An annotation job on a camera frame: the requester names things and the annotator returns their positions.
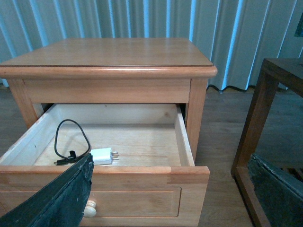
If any wooden drawer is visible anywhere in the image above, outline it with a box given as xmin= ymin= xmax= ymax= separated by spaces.
xmin=0 ymin=104 xmax=209 ymax=227

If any black charger cable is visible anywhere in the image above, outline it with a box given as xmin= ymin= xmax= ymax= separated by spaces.
xmin=53 ymin=119 xmax=91 ymax=167

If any pale blue-grey curtain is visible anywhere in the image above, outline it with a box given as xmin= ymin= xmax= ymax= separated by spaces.
xmin=0 ymin=0 xmax=303 ymax=90

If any dark wooden side table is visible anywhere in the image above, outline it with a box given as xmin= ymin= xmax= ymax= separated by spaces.
xmin=231 ymin=58 xmax=303 ymax=227

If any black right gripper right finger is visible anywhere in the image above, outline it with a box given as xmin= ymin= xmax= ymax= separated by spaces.
xmin=248 ymin=154 xmax=303 ymax=227

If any white charger adapter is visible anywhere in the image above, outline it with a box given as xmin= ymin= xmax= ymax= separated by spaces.
xmin=90 ymin=148 xmax=119 ymax=165

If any light wooden nightstand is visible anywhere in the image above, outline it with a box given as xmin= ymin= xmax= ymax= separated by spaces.
xmin=0 ymin=38 xmax=217 ymax=155

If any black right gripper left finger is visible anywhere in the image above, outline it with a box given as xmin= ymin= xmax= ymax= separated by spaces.
xmin=0 ymin=154 xmax=94 ymax=227

